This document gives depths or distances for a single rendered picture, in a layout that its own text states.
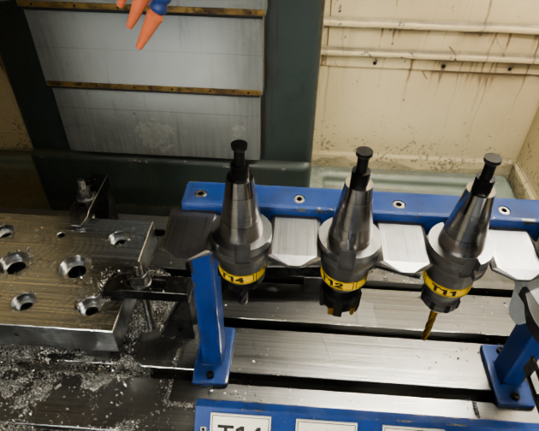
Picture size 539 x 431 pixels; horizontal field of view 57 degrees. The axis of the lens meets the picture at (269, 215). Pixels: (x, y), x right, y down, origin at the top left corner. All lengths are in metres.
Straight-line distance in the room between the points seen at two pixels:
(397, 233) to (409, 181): 1.13
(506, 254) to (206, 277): 0.34
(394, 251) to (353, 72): 1.02
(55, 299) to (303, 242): 0.43
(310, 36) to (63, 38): 0.49
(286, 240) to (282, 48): 0.62
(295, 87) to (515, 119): 0.79
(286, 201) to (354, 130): 1.06
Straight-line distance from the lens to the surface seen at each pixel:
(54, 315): 0.78
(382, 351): 0.82
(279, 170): 1.19
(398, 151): 1.64
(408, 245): 0.52
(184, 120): 1.13
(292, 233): 0.51
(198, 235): 0.51
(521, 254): 0.55
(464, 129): 1.64
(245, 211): 0.46
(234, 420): 0.69
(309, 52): 1.06
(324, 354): 0.80
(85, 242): 0.87
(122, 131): 1.19
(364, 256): 0.49
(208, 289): 0.63
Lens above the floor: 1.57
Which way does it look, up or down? 41 degrees down
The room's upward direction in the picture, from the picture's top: 1 degrees clockwise
